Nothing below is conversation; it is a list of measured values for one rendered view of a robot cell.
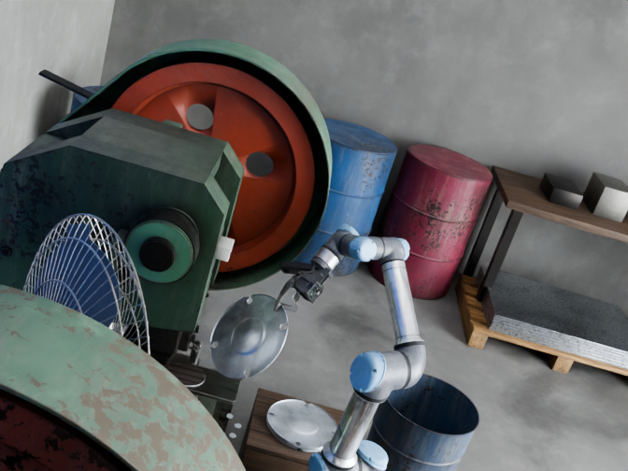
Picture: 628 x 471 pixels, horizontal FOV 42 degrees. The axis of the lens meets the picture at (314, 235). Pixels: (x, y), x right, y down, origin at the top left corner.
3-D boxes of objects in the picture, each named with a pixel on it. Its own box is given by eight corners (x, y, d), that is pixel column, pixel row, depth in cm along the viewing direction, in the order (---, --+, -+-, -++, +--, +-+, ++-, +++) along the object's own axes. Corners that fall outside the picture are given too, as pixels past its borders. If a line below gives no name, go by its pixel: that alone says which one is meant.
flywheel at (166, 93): (71, 139, 289) (210, 284, 307) (50, 157, 270) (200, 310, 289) (221, 5, 267) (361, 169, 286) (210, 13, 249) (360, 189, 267)
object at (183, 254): (223, 205, 273) (237, 156, 266) (181, 296, 212) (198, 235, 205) (172, 189, 272) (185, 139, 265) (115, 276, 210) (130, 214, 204)
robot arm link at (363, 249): (388, 238, 257) (368, 234, 266) (358, 237, 251) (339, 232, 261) (385, 264, 258) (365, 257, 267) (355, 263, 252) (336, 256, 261)
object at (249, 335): (207, 388, 258) (206, 387, 257) (213, 306, 274) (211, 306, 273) (288, 368, 247) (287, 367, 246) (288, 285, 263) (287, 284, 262)
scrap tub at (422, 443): (437, 470, 382) (473, 387, 364) (445, 535, 344) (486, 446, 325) (350, 447, 380) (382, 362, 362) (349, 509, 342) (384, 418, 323)
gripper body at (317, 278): (305, 294, 256) (330, 265, 259) (285, 280, 260) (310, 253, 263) (311, 306, 262) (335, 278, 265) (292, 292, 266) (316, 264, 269)
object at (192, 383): (232, 409, 273) (242, 376, 268) (225, 435, 260) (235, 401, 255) (159, 389, 272) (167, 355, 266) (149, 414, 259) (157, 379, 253)
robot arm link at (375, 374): (354, 493, 268) (417, 368, 242) (315, 500, 260) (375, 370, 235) (338, 465, 276) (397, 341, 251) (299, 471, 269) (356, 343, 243)
